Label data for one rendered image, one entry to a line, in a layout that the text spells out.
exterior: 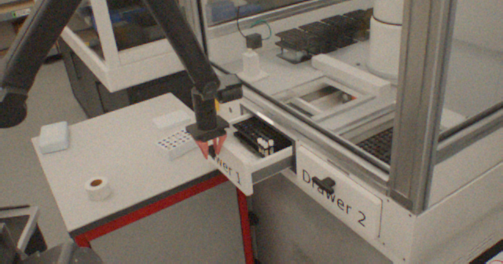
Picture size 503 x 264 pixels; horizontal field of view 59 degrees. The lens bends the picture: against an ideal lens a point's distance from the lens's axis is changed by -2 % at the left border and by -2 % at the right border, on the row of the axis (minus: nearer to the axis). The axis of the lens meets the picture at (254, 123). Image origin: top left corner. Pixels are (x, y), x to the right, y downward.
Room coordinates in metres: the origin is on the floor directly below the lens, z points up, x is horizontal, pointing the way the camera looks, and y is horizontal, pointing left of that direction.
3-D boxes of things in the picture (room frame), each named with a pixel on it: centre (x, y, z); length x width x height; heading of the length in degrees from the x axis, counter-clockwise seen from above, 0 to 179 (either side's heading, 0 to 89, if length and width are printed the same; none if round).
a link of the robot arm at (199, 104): (1.04, 0.12, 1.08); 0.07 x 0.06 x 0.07; 114
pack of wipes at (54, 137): (1.43, 0.74, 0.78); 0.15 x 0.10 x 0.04; 17
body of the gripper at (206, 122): (1.03, 0.12, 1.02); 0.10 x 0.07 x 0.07; 120
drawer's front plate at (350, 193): (0.88, -0.18, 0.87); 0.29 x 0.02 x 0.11; 30
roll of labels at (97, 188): (1.10, 0.49, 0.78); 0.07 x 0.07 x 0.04
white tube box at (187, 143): (1.31, 0.27, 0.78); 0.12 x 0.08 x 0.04; 132
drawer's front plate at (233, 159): (1.08, 0.10, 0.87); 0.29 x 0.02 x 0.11; 30
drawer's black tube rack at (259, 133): (1.18, -0.07, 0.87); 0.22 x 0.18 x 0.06; 120
